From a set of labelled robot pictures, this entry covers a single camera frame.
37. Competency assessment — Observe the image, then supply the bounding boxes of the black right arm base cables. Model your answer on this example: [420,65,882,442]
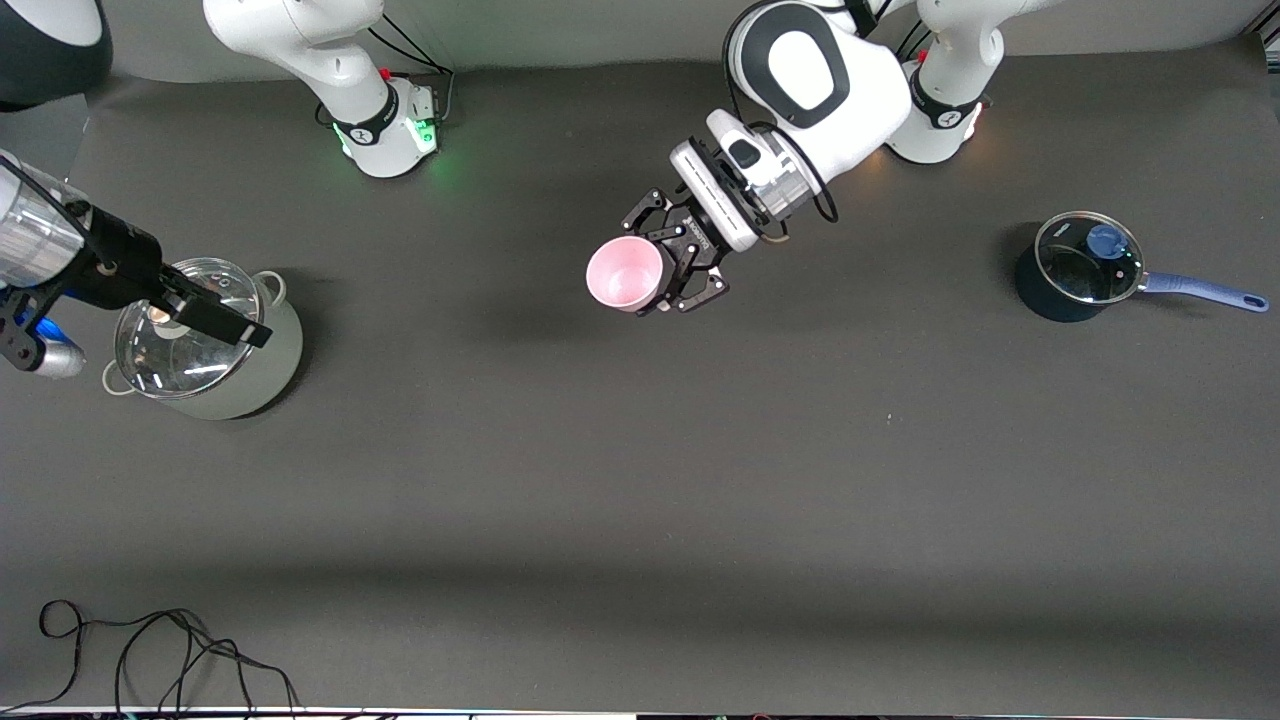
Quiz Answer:
[318,10,457,129]

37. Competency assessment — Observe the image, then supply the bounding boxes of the loose black cable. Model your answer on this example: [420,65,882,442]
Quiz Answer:
[0,600,301,717]

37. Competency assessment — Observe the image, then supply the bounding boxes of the glass saucepan lid blue knob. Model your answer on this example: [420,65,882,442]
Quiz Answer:
[1034,210,1144,305]

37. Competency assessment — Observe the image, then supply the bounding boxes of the glass pot lid beige knob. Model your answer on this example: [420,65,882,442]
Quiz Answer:
[114,258,263,399]

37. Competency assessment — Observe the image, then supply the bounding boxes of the pink plastic cup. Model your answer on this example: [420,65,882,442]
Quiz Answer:
[586,236,666,314]

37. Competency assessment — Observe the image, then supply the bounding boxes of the grey-green cooking pot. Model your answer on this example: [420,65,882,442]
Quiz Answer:
[102,258,304,421]

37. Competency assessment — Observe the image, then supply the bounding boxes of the dark blue saucepan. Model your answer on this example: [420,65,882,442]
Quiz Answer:
[1014,210,1269,323]

